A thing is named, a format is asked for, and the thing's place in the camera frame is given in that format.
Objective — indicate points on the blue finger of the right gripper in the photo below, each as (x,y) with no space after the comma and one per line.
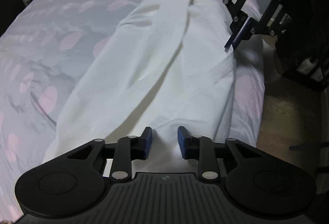
(238,27)
(244,35)

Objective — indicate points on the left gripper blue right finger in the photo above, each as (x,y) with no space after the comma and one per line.
(201,149)

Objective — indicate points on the white t-shirt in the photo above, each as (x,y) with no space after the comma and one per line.
(164,67)

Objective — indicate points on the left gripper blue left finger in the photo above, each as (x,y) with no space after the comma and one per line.
(126,150)

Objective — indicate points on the grey polka dot bedsheet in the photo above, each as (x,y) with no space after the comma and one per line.
(44,53)

